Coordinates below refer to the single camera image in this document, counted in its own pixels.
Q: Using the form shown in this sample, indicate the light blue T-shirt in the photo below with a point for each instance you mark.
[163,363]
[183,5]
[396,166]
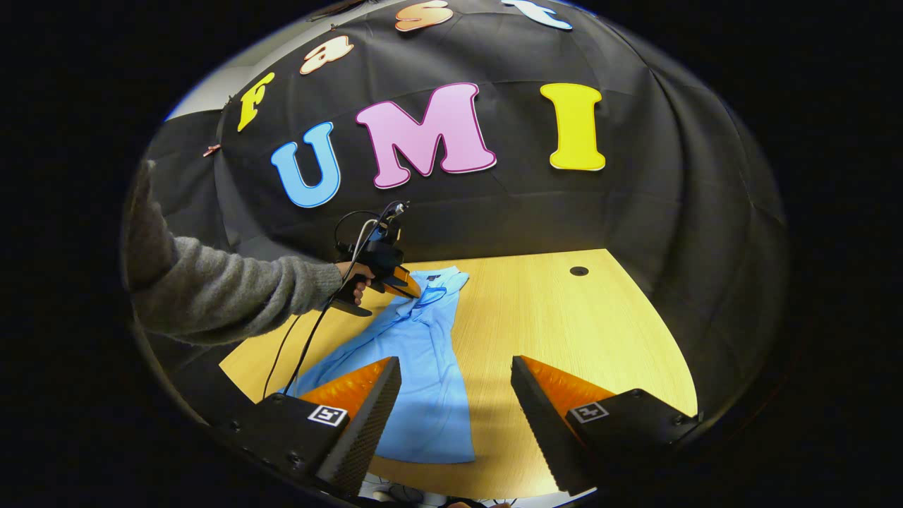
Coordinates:
[430,367]

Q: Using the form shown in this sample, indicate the black backdrop cloth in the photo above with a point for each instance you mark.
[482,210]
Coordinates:
[635,212]

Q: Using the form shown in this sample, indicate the black round table grommet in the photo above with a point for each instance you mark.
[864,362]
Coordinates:
[579,271]

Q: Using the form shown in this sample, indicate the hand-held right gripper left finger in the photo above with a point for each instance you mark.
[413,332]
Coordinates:
[363,430]

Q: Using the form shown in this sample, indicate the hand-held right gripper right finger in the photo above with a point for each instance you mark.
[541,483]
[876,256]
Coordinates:
[547,430]

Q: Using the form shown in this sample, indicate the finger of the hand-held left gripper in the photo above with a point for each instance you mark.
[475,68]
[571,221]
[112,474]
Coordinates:
[395,288]
[405,275]

